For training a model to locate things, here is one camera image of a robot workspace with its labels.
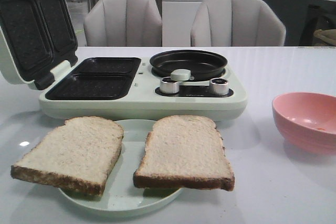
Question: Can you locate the pale green breakfast maker base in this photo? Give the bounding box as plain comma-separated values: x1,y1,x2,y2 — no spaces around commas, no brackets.
39,57,247,121

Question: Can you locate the pink plastic bowl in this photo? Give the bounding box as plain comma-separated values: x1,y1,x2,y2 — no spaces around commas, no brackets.
272,92,335,155

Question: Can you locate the silver control knob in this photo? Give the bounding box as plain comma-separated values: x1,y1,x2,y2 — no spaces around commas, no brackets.
159,77,180,94
209,78,229,95

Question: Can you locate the left grey upholstered chair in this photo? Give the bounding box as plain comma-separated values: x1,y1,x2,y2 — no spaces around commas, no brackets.
83,0,162,47

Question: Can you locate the right silver control knob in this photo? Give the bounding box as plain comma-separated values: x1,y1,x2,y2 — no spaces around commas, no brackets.
209,78,229,95

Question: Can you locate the grey upholstered chair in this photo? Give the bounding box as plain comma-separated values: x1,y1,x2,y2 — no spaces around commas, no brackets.
83,0,162,47
191,0,286,47

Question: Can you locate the dark appliance at right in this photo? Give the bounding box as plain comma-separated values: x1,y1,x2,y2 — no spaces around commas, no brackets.
299,0,335,46

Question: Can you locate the left silver control knob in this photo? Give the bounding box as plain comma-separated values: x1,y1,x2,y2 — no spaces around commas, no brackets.
159,77,180,94

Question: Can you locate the right grey upholstered chair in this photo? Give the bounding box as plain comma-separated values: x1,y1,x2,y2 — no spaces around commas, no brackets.
191,0,286,47

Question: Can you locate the pale green round plate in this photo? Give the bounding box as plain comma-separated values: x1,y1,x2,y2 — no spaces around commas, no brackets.
60,119,183,217

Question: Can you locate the white refrigerator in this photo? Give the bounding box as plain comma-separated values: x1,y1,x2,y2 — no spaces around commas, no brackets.
162,0,204,47

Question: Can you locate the white bread slice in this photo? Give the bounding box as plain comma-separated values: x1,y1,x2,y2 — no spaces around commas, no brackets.
133,115,235,191
11,116,124,196

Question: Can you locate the black round frying pan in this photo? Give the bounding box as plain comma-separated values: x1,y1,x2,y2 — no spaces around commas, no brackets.
150,49,228,81

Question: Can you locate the breakfast maker hinged lid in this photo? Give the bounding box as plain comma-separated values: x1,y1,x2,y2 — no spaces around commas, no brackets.
1,0,78,90

